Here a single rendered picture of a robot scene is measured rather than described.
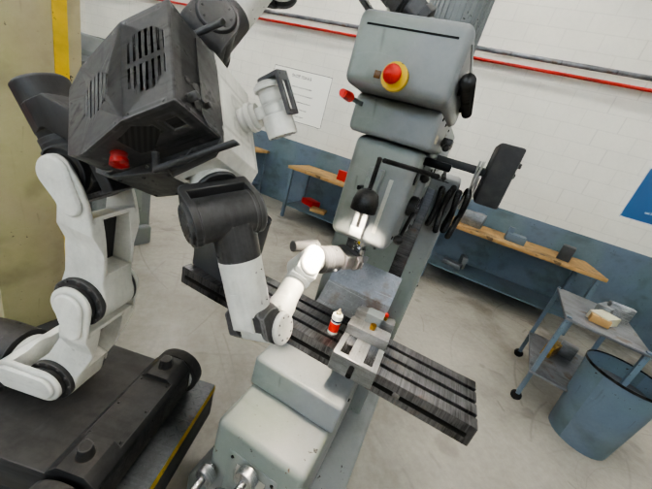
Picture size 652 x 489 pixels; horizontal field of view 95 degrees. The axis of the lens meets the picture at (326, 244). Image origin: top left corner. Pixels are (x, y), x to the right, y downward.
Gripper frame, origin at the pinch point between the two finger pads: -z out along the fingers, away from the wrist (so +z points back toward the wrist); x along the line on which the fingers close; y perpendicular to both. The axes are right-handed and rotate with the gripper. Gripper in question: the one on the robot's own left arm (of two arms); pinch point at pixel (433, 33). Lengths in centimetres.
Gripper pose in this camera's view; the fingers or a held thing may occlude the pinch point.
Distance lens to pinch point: 104.5
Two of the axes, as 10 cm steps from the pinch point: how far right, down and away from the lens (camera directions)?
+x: -2.0, 3.1, -9.3
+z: -6.8, -7.3, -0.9
